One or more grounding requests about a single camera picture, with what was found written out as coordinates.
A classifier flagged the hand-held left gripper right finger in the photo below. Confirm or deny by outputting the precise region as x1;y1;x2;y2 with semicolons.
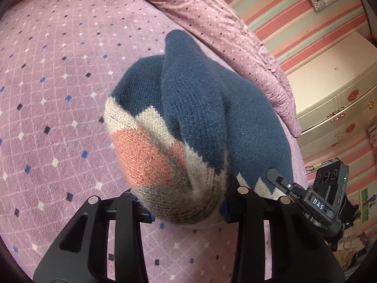
221;180;346;283

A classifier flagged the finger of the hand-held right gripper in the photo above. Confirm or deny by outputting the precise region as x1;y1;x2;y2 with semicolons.
266;169;310;208

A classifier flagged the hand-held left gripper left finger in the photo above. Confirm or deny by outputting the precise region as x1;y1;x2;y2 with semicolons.
33;190;154;283

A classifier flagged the navy patterned knit sweater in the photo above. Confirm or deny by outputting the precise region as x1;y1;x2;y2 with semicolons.
104;29;293;225

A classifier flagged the colourful printed cloth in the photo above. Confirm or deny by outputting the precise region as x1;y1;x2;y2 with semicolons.
331;187;377;273

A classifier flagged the white flowered dresser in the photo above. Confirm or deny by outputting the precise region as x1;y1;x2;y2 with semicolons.
285;31;377;160

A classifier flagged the purple dotted bed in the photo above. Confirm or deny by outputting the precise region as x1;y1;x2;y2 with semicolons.
0;0;308;283

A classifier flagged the pink dotted pillow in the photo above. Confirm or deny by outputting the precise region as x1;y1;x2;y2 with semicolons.
122;0;303;138

